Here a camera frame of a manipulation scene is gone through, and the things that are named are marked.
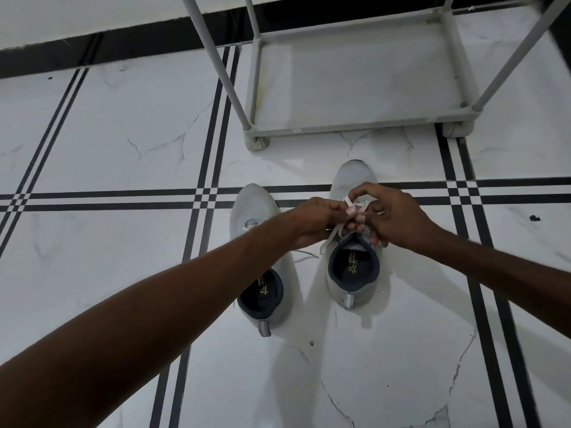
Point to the person's left hand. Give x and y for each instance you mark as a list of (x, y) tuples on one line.
[(314, 220)]

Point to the person's right hand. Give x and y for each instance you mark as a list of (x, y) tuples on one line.
[(403, 218)]

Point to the person's left fingers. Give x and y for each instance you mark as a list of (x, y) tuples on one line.
[(345, 220)]

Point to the white shoelace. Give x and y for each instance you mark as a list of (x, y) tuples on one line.
[(305, 254), (332, 238)]

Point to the person's left forearm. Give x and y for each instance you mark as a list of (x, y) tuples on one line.
[(147, 316)]

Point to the person's right forearm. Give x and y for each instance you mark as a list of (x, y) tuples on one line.
[(504, 267)]

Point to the grey sneaker with tied lace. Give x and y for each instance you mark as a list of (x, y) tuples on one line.
[(357, 280)]

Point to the grey sneaker with loose lace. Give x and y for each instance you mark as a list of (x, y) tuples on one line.
[(258, 262)]

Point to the white metal rack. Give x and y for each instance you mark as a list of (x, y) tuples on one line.
[(357, 84)]

